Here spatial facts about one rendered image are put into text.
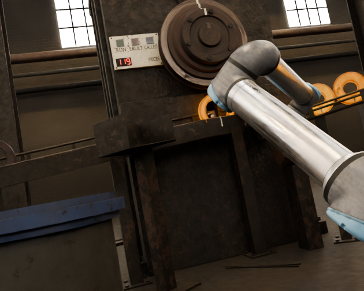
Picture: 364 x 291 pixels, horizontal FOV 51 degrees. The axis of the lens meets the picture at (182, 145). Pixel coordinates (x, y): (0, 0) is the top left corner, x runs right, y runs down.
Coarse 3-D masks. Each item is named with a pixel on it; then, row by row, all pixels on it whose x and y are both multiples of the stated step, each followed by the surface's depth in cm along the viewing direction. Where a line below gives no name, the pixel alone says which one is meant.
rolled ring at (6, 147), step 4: (0, 140) 172; (0, 144) 171; (4, 144) 172; (4, 148) 172; (8, 148) 172; (8, 152) 172; (12, 152) 172; (8, 156) 172; (12, 156) 172; (8, 160) 171; (12, 160) 172; (8, 164) 171
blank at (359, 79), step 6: (348, 72) 186; (354, 72) 185; (342, 78) 187; (348, 78) 186; (354, 78) 185; (360, 78) 184; (336, 84) 188; (342, 84) 187; (360, 84) 184; (336, 90) 188; (342, 90) 187; (336, 96) 188; (348, 96) 186; (360, 96) 184; (342, 102) 187; (348, 102) 186; (354, 102) 185
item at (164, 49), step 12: (192, 0) 200; (204, 0) 201; (228, 12) 203; (168, 24) 195; (240, 24) 204; (168, 48) 193; (168, 60) 192; (180, 72) 193; (192, 84) 199; (204, 84) 195
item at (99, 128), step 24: (120, 120) 146; (168, 120) 165; (96, 144) 156; (120, 144) 146; (144, 144) 149; (144, 168) 156; (144, 192) 157; (144, 216) 158; (168, 240) 157; (168, 264) 155; (168, 288) 152; (192, 288) 152
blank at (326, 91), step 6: (318, 84) 191; (324, 84) 190; (324, 90) 190; (330, 90) 189; (324, 96) 190; (330, 96) 189; (330, 102) 189; (324, 108) 190; (330, 108) 189; (318, 114) 191
